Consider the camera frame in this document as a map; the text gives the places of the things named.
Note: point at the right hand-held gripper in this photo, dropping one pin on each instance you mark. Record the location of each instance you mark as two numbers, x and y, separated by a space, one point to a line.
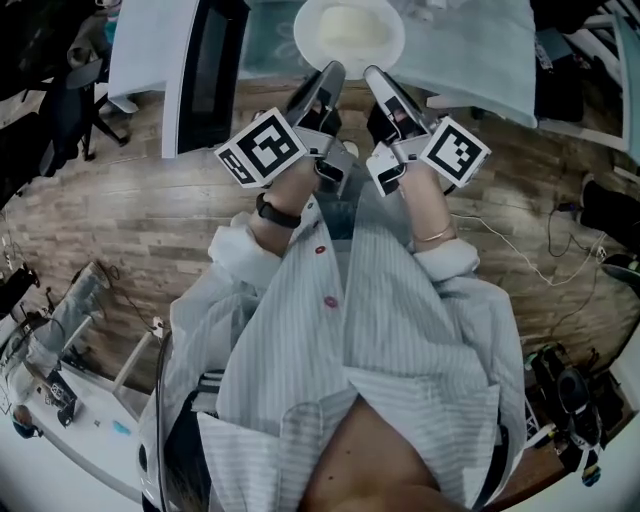
455 152

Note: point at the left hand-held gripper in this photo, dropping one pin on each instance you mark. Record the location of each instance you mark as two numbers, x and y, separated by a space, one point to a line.
267 150

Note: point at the white plate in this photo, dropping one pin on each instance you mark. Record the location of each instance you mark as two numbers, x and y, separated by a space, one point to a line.
310 45

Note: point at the pale cream dough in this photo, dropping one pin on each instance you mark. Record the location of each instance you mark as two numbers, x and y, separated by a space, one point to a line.
355 25

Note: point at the person's left forearm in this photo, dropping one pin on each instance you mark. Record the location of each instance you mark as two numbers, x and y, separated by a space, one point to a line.
295 185

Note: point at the person's right forearm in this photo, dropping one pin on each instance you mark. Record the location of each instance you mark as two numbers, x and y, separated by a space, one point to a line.
425 210

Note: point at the person's shoe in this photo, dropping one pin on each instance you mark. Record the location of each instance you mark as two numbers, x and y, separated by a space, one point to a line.
351 149

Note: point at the white plastic object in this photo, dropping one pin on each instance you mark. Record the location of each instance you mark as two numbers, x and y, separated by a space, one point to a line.
422 10

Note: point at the blue jeans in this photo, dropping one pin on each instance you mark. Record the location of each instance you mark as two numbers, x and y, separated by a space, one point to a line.
340 220

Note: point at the black wrist band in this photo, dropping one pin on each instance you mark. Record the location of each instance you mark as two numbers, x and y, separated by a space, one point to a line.
277 216

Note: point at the printed paper sheet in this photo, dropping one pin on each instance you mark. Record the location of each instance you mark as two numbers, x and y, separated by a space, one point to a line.
544 55

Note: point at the white striped shirt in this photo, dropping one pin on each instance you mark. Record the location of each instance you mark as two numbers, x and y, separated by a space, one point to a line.
400 325

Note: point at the white table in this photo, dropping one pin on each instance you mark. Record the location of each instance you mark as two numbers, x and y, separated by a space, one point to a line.
627 75

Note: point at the olive bag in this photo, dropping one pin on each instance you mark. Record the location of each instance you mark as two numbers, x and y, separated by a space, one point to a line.
85 45

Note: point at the white power strip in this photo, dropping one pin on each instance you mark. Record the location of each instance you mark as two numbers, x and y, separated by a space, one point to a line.
157 325
601 252

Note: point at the black office chair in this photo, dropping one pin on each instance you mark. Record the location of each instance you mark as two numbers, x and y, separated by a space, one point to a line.
30 125

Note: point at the black equipment bundle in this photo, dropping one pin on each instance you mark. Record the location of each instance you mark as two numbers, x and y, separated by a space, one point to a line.
572 390

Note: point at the person's chest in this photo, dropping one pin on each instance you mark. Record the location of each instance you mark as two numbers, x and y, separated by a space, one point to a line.
370 460

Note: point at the small teal object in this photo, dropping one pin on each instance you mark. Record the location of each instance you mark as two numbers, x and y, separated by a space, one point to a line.
121 428

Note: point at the black desk device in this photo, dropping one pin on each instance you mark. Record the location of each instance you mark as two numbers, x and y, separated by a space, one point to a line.
62 395

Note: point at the white desk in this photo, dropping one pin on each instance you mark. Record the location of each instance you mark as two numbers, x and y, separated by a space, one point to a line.
95 450

